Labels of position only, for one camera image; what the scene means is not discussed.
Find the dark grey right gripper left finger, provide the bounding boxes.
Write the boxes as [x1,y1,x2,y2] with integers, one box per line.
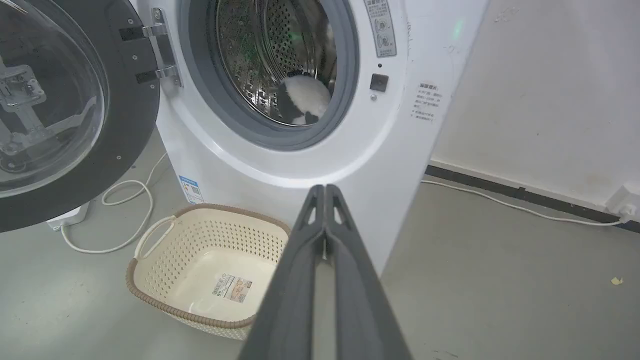
[238,184,327,360]

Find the white front-load washing machine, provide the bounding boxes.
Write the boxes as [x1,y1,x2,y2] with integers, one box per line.
[131,0,491,277]

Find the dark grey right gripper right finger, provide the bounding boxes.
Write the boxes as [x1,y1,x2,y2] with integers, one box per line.
[325,184,414,360]

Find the white wall cable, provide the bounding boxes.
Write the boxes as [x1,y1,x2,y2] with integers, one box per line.
[421,179,625,227]

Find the cream perforated laundry basket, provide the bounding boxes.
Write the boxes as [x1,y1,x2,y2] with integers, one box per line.
[125,203,292,341]

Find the white power cable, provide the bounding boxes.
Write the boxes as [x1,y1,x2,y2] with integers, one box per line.
[60,152,169,255]

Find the white wall socket plug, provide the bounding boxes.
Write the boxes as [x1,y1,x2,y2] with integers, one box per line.
[605,185,640,224]

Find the washer door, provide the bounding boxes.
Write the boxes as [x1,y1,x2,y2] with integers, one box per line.
[0,0,162,234]

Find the white power strip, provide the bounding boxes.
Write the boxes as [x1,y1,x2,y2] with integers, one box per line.
[46,202,91,232]

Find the black and white plush toy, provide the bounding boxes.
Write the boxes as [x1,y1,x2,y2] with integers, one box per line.
[276,75,332,126]

